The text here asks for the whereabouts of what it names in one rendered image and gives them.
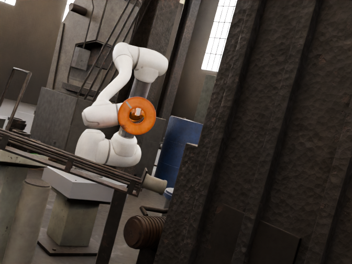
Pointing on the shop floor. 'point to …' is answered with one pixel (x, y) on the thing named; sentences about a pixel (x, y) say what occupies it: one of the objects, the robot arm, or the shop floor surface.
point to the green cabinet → (209, 80)
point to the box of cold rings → (60, 127)
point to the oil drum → (175, 147)
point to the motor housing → (144, 236)
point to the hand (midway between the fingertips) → (138, 111)
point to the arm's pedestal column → (69, 229)
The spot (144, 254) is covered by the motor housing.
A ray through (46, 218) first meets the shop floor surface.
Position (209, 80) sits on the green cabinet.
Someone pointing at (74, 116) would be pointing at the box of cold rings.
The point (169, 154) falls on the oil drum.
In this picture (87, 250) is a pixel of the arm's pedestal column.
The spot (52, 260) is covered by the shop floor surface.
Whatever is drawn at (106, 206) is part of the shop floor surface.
